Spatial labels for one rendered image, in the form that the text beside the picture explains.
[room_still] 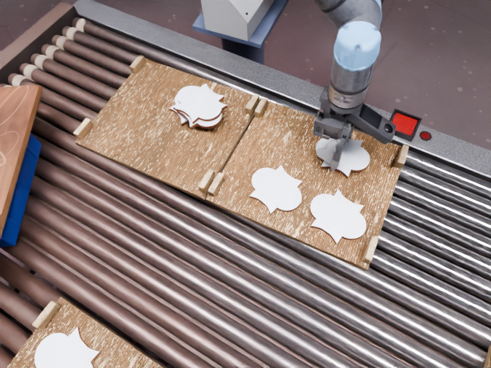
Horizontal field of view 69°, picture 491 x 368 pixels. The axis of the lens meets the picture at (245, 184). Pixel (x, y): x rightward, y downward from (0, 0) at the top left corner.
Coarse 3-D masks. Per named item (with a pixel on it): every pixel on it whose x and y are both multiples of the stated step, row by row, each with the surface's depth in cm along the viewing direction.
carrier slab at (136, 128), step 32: (160, 64) 110; (128, 96) 104; (160, 96) 104; (224, 96) 103; (96, 128) 100; (128, 128) 99; (160, 128) 99; (224, 128) 98; (128, 160) 94; (160, 160) 94; (192, 160) 93; (224, 160) 93; (192, 192) 89
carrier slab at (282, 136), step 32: (256, 128) 97; (288, 128) 97; (256, 160) 92; (288, 160) 92; (320, 160) 91; (384, 160) 91; (224, 192) 88; (320, 192) 87; (352, 192) 87; (384, 192) 86; (288, 224) 84; (352, 256) 79
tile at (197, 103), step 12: (180, 96) 97; (192, 96) 97; (204, 96) 97; (216, 96) 97; (180, 108) 95; (192, 108) 95; (204, 108) 95; (216, 108) 95; (192, 120) 93; (204, 120) 94
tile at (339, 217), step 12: (336, 192) 86; (312, 204) 84; (324, 204) 84; (336, 204) 84; (348, 204) 84; (324, 216) 83; (336, 216) 83; (348, 216) 83; (360, 216) 83; (324, 228) 82; (336, 228) 82; (348, 228) 81; (360, 228) 81; (336, 240) 80
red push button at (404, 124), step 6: (396, 114) 98; (396, 120) 97; (402, 120) 97; (408, 120) 97; (414, 120) 97; (396, 126) 96; (402, 126) 96; (408, 126) 96; (414, 126) 96; (402, 132) 95; (408, 132) 95
